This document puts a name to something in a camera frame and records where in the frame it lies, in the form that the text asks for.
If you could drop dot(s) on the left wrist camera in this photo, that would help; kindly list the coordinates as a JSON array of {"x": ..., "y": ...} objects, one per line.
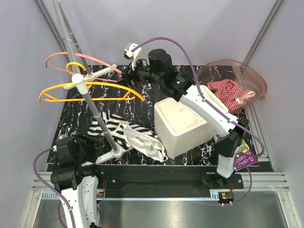
[{"x": 58, "y": 142}]

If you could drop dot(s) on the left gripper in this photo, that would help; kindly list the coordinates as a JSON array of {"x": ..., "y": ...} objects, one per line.
[{"x": 92, "y": 143}]

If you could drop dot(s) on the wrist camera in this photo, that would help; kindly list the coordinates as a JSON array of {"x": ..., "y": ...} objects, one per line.
[
  {"x": 132, "y": 52},
  {"x": 58, "y": 142}
]

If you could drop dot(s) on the white clothes rack base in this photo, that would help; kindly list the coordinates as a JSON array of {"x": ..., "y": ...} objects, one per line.
[{"x": 115, "y": 152}]

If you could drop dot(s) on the purple children's book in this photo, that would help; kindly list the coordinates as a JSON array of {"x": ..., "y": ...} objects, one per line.
[{"x": 247, "y": 159}]

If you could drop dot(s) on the white foam box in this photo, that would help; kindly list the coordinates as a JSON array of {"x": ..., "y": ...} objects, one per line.
[{"x": 180, "y": 128}]

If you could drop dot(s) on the yellow plastic hanger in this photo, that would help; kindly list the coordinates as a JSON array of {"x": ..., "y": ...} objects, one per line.
[{"x": 130, "y": 94}]

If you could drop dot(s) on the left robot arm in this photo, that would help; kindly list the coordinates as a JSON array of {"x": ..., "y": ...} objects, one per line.
[{"x": 76, "y": 178}]

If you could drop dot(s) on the red white striped tank top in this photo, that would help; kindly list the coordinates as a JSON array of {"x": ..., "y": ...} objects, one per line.
[{"x": 230, "y": 93}]

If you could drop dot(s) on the black white striped tank top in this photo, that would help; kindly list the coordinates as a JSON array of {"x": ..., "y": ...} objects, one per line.
[{"x": 129, "y": 136}]

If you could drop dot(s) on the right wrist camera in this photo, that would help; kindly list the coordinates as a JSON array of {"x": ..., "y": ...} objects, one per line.
[{"x": 132, "y": 52}]

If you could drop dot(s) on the pink plastic hanger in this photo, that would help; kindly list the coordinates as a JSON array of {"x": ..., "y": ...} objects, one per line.
[{"x": 88, "y": 77}]

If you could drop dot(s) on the black marble pattern mat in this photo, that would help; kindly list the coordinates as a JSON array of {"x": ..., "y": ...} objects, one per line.
[{"x": 76, "y": 117}]

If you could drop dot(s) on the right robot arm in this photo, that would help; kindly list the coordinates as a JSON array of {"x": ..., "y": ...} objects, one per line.
[{"x": 181, "y": 87}]

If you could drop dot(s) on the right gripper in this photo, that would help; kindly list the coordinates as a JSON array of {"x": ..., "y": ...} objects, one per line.
[{"x": 128, "y": 74}]

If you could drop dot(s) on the aluminium frame rail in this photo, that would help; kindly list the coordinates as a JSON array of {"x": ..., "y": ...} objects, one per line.
[{"x": 252, "y": 181}]

